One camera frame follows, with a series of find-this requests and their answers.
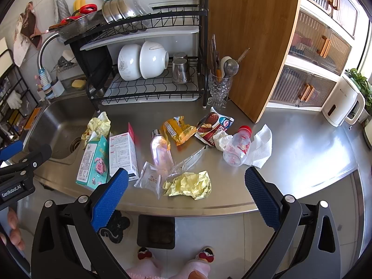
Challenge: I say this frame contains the white paper towel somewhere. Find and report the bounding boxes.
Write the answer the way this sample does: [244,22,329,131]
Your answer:
[243,124,272,169]

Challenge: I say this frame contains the small clear white wrapper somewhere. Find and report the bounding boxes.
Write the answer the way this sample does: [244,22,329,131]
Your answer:
[134,161,162,199]

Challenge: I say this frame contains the yellow paper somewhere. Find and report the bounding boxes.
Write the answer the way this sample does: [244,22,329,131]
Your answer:
[81,112,111,149]
[163,171,212,200]

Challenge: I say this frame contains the white pink carton box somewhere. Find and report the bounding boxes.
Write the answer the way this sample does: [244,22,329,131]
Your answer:
[109,123,139,181]

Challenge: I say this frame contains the clear bottle red cap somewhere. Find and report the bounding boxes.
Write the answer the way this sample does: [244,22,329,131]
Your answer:
[223,125,252,167]

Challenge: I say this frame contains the yellow paper front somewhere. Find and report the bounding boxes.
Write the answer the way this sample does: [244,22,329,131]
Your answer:
[163,171,212,200]

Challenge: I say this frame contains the white tissue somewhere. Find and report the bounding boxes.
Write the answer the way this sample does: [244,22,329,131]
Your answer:
[213,130,233,152]

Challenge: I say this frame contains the dark trash bin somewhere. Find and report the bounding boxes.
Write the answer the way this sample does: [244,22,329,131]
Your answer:
[137,215,176,249]

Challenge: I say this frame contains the person's left hand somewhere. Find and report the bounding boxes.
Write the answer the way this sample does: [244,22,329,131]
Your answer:
[7,207,25,251]

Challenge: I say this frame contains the black cat floor mat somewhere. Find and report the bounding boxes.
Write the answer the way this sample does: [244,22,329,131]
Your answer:
[98,210,133,244]

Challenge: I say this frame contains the stainless steel sink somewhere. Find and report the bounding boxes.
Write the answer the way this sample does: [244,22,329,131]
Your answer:
[23,94,95,164]

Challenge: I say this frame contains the black metal shelf cart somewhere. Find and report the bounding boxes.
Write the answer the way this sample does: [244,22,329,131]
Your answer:
[1,49,38,142]

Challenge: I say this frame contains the left red slipper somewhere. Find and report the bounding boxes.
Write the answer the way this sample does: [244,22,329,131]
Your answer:
[137,247,153,260]

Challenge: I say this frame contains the red slipper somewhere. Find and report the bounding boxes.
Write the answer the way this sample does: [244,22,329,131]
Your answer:
[137,247,153,260]
[196,246,215,264]

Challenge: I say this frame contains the white toothbrush cup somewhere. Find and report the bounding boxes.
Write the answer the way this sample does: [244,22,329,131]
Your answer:
[52,78,65,98]

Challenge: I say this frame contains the pink fleece legs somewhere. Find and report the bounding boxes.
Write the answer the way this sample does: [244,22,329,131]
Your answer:
[126,258,211,278]

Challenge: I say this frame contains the right red slipper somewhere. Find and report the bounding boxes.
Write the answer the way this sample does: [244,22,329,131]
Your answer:
[196,246,215,264]

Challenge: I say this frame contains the yellow soap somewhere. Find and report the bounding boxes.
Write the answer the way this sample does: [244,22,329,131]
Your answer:
[71,79,86,90]

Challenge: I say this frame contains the pink clear bottle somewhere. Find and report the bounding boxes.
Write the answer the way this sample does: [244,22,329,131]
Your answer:
[150,129,174,177]

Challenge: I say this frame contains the long clear plastic wrapper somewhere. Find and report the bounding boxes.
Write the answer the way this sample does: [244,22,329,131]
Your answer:
[167,146,208,180]

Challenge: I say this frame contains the red brown snack bag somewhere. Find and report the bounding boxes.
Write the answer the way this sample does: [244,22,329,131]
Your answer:
[195,107,235,147]

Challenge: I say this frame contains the orange snack bag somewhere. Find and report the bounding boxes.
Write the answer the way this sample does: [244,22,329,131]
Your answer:
[162,116,197,149]

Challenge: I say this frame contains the hanging brown white cloth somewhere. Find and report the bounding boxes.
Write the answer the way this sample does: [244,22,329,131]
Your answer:
[13,1,42,67]

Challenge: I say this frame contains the white electric kettle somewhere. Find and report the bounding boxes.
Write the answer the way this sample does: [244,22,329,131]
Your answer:
[322,74,365,127]

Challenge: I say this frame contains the black colander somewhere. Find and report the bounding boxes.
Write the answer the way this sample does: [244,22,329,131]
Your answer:
[45,10,106,41]

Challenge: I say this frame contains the white bowl left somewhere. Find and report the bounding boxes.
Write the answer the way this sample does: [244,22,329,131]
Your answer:
[117,44,141,81]

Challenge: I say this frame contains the white bowl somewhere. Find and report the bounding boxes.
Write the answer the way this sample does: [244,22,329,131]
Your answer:
[117,44,141,81]
[139,41,169,79]

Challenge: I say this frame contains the glass utensil holder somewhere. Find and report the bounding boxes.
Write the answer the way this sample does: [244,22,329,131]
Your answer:
[207,71,233,110]

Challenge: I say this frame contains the green plant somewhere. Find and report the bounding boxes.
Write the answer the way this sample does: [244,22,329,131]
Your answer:
[345,68,372,115]

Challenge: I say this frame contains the steel ladle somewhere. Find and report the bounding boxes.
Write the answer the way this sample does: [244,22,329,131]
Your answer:
[223,48,250,78]

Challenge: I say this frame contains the white bowl right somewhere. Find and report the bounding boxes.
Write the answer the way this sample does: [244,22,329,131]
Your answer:
[139,41,169,79]

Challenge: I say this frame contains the black dish rack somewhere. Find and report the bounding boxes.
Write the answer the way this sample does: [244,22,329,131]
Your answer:
[65,0,209,108]

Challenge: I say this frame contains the steel cup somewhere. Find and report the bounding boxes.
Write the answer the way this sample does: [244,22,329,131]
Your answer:
[172,52,190,84]

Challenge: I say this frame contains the bamboo cutting board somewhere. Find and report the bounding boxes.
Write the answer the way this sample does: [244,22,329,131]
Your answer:
[209,0,300,123]

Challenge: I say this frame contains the steel faucet with hose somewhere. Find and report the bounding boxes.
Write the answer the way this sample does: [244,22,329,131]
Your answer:
[37,33,59,100]

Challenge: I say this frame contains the wire sponge basket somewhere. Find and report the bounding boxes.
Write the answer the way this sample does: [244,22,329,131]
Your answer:
[52,56,78,74]

